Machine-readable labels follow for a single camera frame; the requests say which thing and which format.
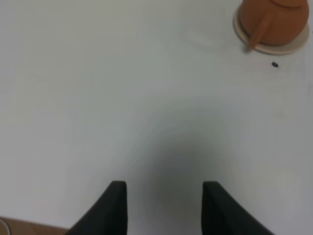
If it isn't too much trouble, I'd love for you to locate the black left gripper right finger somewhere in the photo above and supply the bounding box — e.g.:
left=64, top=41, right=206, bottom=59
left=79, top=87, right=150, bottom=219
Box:
left=201, top=181, right=272, bottom=235

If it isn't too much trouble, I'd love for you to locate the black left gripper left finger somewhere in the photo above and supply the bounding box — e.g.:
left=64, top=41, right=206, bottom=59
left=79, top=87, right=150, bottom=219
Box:
left=66, top=181, right=128, bottom=235

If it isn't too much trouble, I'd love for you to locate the beige round teapot coaster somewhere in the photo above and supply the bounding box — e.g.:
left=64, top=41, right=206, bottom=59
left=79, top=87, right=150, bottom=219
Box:
left=233, top=8, right=310, bottom=56

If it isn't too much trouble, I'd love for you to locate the brown clay teapot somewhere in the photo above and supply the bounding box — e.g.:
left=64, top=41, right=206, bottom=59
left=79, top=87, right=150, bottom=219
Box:
left=239, top=0, right=309, bottom=49

